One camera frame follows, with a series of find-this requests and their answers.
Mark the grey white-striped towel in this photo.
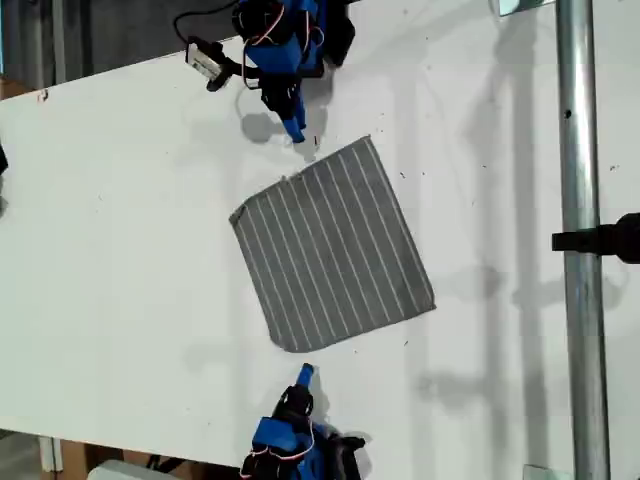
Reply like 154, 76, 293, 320
228, 133, 438, 354

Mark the brown cardboard box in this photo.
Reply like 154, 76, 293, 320
0, 73, 46, 103
47, 437, 246, 480

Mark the white table leg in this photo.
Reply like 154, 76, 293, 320
38, 435, 65, 474

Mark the short black camera stalk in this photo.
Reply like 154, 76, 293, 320
206, 47, 262, 93

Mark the black camera box white label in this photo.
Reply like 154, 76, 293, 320
184, 35, 225, 80

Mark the black camera cable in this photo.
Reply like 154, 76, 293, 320
172, 0, 240, 45

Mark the metal corner bracket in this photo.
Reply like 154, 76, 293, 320
488, 0, 555, 18

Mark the steel post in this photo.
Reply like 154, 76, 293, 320
553, 0, 612, 480

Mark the black post clamp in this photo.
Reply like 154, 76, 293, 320
551, 212, 640, 265

